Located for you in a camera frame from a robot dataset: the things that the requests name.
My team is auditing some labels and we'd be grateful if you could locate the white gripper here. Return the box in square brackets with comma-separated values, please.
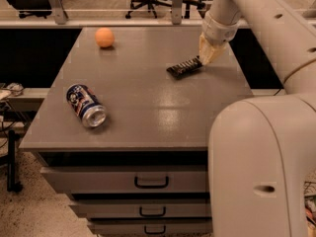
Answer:
[198, 12, 238, 65]

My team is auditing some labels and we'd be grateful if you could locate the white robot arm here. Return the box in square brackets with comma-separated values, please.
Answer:
[200, 0, 316, 237]

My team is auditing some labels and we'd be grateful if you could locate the orange ball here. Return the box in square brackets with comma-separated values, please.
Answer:
[95, 28, 115, 48]

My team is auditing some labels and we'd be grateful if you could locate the grey drawer cabinet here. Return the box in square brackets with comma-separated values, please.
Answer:
[19, 26, 255, 237]

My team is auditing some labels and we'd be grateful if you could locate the top grey drawer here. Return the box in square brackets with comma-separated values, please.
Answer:
[40, 166, 208, 194]

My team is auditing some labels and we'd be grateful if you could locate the grey drawer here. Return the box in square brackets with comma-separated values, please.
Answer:
[40, 166, 208, 194]
[87, 219, 212, 235]
[70, 198, 211, 219]

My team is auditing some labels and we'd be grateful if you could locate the blue and silver soda can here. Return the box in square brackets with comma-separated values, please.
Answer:
[66, 84, 107, 128]

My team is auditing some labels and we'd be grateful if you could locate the middle grey drawer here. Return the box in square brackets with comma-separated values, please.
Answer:
[70, 198, 211, 219]

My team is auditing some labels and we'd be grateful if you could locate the bottom grey drawer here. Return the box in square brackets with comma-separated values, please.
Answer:
[87, 219, 212, 235]

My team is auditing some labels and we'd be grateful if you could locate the black stand on floor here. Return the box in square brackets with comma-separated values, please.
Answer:
[0, 130, 23, 193]

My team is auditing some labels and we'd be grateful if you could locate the metal railing frame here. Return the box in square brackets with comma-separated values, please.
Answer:
[0, 0, 316, 30]

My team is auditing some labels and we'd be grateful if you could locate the wire basket with snacks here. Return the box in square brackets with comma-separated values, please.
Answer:
[304, 181, 316, 237]

